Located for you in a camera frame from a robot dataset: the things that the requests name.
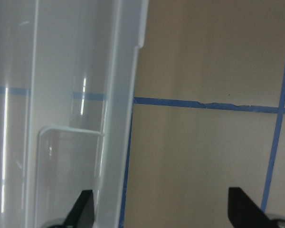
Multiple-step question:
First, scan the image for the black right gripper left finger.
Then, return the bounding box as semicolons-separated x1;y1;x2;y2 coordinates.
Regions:
62;190;95;228

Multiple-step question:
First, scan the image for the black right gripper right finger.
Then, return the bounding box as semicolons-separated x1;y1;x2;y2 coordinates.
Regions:
228;187;272;228

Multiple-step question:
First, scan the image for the clear plastic box lid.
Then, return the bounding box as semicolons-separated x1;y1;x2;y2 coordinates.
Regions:
0;0;149;228

